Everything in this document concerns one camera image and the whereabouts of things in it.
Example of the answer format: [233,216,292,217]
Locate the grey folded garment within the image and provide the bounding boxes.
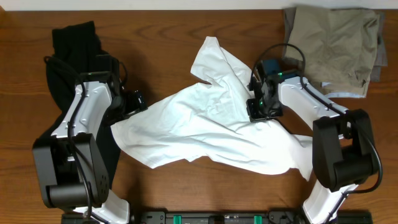
[284,7,388,82]

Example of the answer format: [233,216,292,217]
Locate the black garment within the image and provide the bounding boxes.
[40,21,121,184]

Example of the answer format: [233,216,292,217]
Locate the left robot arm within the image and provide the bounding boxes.
[32,69,145,223]

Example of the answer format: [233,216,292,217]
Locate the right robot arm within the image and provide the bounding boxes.
[246,68,382,223]

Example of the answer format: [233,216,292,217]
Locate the khaki folded shorts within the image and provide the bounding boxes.
[283,6,380,98]

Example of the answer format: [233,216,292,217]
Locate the white t-shirt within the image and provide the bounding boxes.
[111,37,312,179]

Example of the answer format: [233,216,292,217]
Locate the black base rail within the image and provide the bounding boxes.
[61,210,373,224]

